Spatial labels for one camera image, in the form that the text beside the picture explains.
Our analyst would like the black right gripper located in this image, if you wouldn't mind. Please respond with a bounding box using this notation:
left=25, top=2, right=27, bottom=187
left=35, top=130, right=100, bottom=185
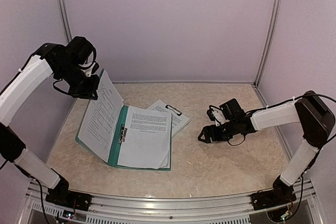
left=197, top=120, right=237, bottom=143

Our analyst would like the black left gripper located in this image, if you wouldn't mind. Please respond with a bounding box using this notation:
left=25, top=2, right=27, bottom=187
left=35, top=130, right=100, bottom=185
left=57, top=60, right=100, bottom=100

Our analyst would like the white printed top sheet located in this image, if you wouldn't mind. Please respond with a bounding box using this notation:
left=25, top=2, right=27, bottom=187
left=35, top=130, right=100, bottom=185
left=117, top=106, right=172, bottom=170

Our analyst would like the white Chinese agreement sheet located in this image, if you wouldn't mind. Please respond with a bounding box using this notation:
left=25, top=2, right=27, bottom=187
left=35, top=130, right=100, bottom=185
left=75, top=70, right=123, bottom=163

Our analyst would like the green file folder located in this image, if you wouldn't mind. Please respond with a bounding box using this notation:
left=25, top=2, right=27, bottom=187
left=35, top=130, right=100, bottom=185
left=75, top=68, right=172, bottom=172

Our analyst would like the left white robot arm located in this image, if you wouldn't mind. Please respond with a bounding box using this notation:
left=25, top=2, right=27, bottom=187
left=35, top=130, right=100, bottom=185
left=1, top=36, right=100, bottom=206

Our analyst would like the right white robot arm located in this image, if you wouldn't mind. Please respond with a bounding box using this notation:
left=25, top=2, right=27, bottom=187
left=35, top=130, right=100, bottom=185
left=198, top=90, right=335, bottom=205

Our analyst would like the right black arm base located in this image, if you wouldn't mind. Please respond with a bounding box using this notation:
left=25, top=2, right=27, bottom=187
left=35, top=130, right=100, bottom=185
left=250, top=177, right=297, bottom=210

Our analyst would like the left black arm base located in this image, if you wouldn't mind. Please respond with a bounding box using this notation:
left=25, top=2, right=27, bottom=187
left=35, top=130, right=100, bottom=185
left=46, top=174, right=92, bottom=211

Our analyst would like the white paper stack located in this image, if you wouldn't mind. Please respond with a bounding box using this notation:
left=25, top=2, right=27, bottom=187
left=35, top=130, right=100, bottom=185
left=147, top=100, right=191, bottom=137

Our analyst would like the loose metal clip bar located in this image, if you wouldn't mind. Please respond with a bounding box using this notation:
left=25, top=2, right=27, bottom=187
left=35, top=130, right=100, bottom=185
left=165, top=104, right=182, bottom=116

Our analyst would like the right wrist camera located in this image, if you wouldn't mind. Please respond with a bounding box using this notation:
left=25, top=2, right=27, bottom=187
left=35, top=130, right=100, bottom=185
left=206, top=105, right=226, bottom=126

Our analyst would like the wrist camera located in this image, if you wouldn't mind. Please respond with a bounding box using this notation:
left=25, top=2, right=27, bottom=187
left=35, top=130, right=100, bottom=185
left=206, top=105, right=226, bottom=126
left=79, top=61, right=99, bottom=77

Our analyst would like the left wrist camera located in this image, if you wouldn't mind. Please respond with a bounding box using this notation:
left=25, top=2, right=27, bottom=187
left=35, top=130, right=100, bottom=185
left=79, top=61, right=99, bottom=77

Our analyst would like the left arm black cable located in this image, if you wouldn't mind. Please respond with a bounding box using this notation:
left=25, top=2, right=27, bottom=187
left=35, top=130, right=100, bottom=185
left=0, top=42, right=98, bottom=224

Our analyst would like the left aluminium corner post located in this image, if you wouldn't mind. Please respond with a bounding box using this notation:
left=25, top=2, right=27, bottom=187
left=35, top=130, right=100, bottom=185
left=57, top=0, right=72, bottom=43

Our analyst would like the aluminium front rail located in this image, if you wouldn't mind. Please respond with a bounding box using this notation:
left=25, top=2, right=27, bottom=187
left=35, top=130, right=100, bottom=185
left=18, top=180, right=326, bottom=224

